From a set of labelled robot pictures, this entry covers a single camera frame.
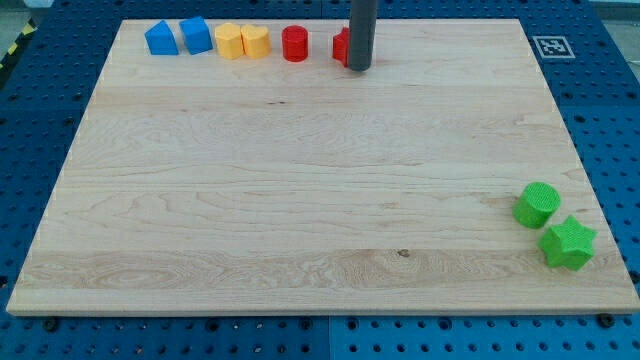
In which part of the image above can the green cylinder block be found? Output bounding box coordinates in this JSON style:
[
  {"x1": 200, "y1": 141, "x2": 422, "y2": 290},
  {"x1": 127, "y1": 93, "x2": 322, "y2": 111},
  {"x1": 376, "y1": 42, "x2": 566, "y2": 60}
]
[{"x1": 512, "y1": 182, "x2": 561, "y2": 229}]

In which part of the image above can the yellow heart block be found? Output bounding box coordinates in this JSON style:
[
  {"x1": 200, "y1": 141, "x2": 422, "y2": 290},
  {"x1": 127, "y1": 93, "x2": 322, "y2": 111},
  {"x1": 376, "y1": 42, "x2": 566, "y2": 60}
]
[{"x1": 241, "y1": 24, "x2": 271, "y2": 59}]

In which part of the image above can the blue cube block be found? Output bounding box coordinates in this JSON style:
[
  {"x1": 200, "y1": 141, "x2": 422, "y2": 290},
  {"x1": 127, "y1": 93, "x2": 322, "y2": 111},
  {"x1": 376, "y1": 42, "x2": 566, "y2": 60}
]
[{"x1": 179, "y1": 16, "x2": 213, "y2": 55}]

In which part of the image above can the blue triangular prism block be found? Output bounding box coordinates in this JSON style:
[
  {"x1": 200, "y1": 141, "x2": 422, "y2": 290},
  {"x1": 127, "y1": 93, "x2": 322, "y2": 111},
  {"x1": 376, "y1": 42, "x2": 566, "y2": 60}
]
[{"x1": 144, "y1": 20, "x2": 179, "y2": 56}]

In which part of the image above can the red star block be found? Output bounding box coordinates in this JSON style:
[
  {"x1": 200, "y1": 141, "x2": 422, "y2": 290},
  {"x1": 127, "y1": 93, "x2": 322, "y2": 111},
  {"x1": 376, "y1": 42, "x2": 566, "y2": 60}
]
[{"x1": 332, "y1": 27, "x2": 350, "y2": 67}]

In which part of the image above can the yellow black hazard tape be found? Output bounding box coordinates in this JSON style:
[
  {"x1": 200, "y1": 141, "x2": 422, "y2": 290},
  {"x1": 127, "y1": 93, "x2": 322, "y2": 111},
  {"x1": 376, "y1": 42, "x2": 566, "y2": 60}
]
[{"x1": 1, "y1": 18, "x2": 38, "y2": 72}]

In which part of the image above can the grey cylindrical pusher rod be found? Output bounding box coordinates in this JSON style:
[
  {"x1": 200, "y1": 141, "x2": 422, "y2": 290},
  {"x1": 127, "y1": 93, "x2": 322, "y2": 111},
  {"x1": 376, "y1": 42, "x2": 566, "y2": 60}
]
[{"x1": 347, "y1": 0, "x2": 378, "y2": 72}]

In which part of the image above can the white fiducial marker tag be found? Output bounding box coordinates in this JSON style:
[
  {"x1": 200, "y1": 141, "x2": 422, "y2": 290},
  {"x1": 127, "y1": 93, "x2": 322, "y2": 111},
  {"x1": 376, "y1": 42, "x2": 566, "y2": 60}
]
[{"x1": 533, "y1": 36, "x2": 575, "y2": 59}]

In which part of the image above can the green star block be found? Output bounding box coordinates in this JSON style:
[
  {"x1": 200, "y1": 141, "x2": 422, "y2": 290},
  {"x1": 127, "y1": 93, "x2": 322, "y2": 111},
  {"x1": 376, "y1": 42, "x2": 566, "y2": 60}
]
[{"x1": 537, "y1": 215, "x2": 598, "y2": 271}]

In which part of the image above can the yellow hexagon block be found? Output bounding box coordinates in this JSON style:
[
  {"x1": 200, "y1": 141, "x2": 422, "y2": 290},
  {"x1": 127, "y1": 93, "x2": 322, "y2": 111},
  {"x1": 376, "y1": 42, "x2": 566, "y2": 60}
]
[{"x1": 215, "y1": 23, "x2": 244, "y2": 60}]

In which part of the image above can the light wooden board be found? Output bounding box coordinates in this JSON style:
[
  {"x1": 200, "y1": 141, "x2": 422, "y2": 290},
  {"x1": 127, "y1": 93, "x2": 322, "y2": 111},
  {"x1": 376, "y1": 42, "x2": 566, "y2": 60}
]
[{"x1": 7, "y1": 19, "x2": 639, "y2": 316}]

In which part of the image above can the red cylinder block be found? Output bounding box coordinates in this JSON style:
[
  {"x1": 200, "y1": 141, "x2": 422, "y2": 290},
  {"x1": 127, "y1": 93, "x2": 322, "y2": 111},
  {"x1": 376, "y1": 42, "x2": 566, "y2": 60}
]
[{"x1": 281, "y1": 25, "x2": 308, "y2": 62}]

